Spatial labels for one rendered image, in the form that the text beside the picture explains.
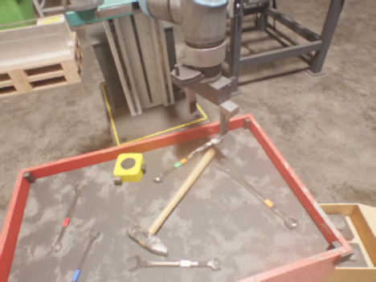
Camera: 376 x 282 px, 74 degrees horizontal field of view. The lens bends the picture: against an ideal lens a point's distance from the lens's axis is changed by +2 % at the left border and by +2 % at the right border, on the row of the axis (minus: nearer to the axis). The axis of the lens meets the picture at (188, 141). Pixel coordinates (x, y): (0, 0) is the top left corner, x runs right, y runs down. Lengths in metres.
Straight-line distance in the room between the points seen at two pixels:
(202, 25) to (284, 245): 0.50
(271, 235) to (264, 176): 0.17
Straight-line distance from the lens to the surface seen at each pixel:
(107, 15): 1.40
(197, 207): 0.66
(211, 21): 0.54
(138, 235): 0.62
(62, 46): 3.27
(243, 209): 0.66
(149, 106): 1.96
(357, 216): 1.66
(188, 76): 0.56
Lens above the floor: 1.48
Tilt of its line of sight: 45 degrees down
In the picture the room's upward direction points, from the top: 6 degrees counter-clockwise
